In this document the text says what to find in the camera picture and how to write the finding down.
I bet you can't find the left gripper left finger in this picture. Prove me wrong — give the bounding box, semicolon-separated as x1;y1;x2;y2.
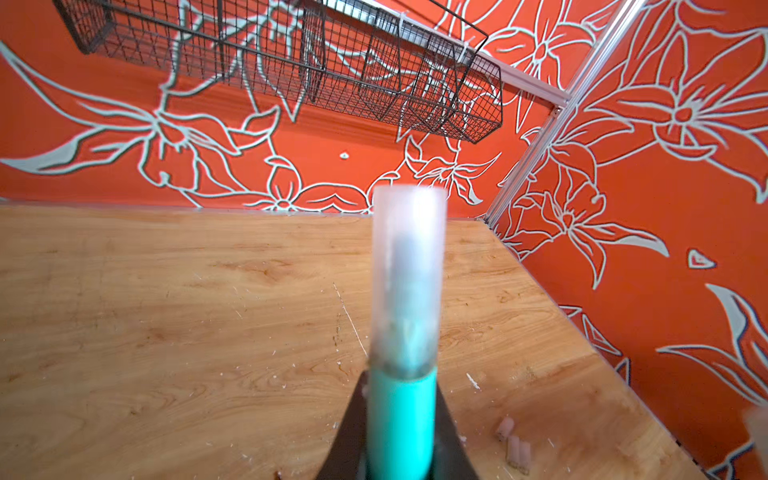
316;371;368;480

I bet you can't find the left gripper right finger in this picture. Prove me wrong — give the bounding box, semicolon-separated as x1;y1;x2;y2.
431;387;479;480

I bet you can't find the black wire mesh basket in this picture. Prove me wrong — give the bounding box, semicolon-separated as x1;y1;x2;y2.
55;1;503;143

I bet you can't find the green marker pen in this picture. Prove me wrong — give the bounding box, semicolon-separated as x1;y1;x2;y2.
365;362;439;480

